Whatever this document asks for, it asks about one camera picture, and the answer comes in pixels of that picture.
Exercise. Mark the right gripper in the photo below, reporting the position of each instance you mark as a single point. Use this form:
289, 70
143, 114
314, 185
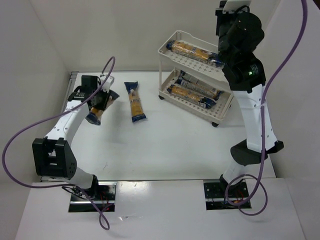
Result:
223, 51

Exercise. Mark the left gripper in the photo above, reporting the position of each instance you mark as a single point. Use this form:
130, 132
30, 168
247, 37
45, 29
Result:
100, 99

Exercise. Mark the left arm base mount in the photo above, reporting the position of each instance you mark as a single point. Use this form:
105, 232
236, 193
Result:
104, 199

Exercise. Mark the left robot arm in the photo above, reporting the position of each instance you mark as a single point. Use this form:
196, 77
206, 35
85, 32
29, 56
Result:
89, 87

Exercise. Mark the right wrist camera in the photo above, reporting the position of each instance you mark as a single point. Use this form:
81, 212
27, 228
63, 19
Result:
230, 6

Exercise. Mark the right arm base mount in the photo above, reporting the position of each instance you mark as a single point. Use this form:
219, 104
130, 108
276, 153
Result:
214, 194

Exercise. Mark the white two-tier shelf cart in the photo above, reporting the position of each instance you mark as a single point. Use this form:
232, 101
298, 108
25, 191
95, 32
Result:
206, 73

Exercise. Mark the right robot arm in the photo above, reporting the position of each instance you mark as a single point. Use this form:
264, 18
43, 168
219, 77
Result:
239, 32

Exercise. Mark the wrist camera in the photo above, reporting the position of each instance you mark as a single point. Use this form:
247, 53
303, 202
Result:
106, 83
230, 6

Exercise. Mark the pasta bag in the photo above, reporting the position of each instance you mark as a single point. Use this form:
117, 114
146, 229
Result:
192, 83
195, 53
137, 112
95, 116
191, 96

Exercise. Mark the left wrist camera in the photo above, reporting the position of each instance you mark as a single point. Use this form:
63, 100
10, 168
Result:
106, 83

